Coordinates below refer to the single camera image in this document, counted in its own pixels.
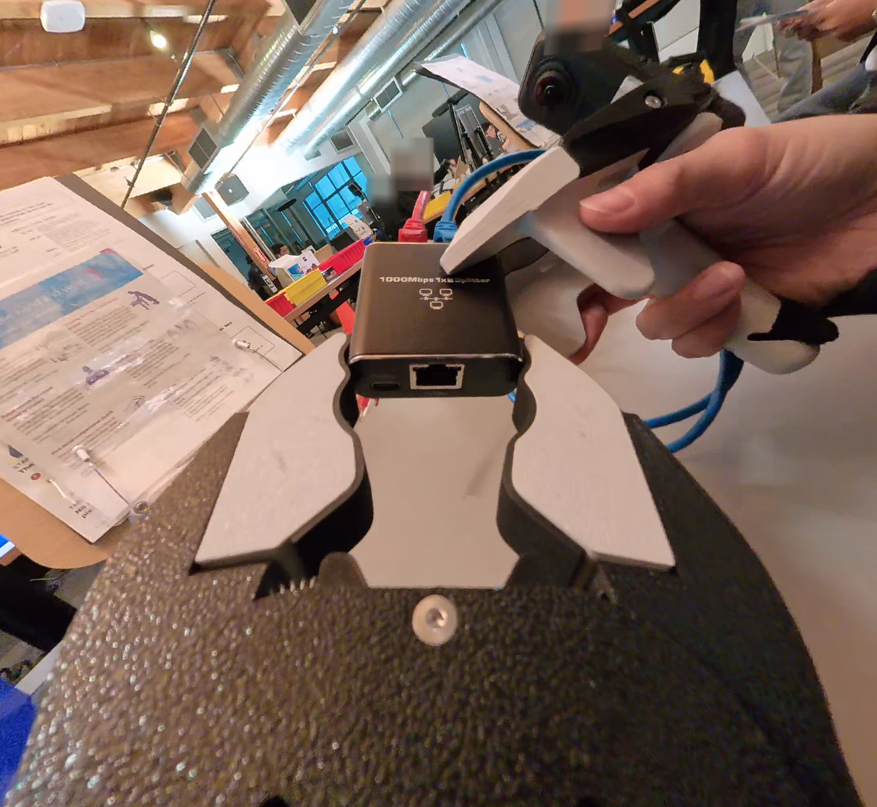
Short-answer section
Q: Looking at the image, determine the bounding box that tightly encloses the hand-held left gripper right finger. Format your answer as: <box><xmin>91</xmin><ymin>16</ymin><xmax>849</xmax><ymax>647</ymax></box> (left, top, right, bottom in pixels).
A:
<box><xmin>497</xmin><ymin>335</ymin><xmax>676</xmax><ymax>585</ymax></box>

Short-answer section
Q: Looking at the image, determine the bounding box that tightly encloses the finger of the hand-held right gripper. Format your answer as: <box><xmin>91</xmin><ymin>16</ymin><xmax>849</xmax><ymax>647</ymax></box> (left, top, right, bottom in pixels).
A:
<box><xmin>503</xmin><ymin>248</ymin><xmax>600</xmax><ymax>359</ymax></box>
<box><xmin>438</xmin><ymin>145</ymin><xmax>583</xmax><ymax>276</ymax></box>

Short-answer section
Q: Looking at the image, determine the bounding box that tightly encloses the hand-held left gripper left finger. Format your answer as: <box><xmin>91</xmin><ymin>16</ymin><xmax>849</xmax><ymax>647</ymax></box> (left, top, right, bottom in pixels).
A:
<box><xmin>195</xmin><ymin>334</ymin><xmax>374</xmax><ymax>578</ymax></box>

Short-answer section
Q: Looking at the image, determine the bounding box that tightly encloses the red ethernet cable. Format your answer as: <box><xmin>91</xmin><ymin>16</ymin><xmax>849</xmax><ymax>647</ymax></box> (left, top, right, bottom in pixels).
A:
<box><xmin>399</xmin><ymin>189</ymin><xmax>434</xmax><ymax>246</ymax></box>

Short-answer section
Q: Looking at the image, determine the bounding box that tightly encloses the black network splitter box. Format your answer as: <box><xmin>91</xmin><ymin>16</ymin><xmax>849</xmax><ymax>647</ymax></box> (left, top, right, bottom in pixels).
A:
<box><xmin>346</xmin><ymin>241</ymin><xmax>525</xmax><ymax>398</ymax></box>

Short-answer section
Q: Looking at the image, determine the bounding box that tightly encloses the blue ethernet cable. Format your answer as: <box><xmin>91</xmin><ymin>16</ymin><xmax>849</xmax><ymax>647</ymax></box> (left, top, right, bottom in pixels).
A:
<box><xmin>435</xmin><ymin>148</ymin><xmax>746</xmax><ymax>455</ymax></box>

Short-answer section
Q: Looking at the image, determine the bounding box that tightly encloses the blue plastic bin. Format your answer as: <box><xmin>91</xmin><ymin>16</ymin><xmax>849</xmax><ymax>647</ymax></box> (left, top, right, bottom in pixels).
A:
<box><xmin>0</xmin><ymin>677</ymin><xmax>35</xmax><ymax>784</ymax></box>

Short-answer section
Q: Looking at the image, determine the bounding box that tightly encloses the person's right hand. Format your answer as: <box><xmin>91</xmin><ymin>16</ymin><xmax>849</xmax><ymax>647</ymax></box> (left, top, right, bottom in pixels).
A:
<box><xmin>569</xmin><ymin>109</ymin><xmax>877</xmax><ymax>366</ymax></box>

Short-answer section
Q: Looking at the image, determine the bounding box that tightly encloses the wooden instruction board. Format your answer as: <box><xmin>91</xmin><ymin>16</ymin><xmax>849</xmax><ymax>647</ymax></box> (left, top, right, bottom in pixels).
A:
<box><xmin>0</xmin><ymin>173</ymin><xmax>316</xmax><ymax>569</ymax></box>
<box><xmin>418</xmin><ymin>55</ymin><xmax>549</xmax><ymax>136</ymax></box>

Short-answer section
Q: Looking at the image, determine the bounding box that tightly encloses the red plastic bin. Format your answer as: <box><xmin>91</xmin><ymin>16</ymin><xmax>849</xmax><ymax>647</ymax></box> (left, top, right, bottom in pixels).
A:
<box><xmin>317</xmin><ymin>239</ymin><xmax>365</xmax><ymax>279</ymax></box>

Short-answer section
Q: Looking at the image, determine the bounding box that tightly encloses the yellow plastic bin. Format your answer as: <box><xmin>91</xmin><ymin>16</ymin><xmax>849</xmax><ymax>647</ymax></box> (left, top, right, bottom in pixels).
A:
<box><xmin>283</xmin><ymin>269</ymin><xmax>328</xmax><ymax>306</ymax></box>

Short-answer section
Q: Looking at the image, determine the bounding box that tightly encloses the printed instruction sheet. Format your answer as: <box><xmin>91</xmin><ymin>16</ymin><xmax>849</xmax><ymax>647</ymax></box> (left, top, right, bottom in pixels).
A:
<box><xmin>0</xmin><ymin>176</ymin><xmax>304</xmax><ymax>544</ymax></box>

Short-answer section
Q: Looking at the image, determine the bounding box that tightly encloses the white ceiling device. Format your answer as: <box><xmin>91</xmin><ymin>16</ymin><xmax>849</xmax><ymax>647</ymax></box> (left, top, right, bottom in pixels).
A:
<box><xmin>40</xmin><ymin>0</ymin><xmax>86</xmax><ymax>32</ymax></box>

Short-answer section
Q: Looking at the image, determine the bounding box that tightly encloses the silver ventilation duct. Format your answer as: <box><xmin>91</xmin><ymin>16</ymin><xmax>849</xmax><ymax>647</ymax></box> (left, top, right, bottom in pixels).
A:
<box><xmin>274</xmin><ymin>0</ymin><xmax>556</xmax><ymax>160</ymax></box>
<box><xmin>184</xmin><ymin>0</ymin><xmax>446</xmax><ymax>198</ymax></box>

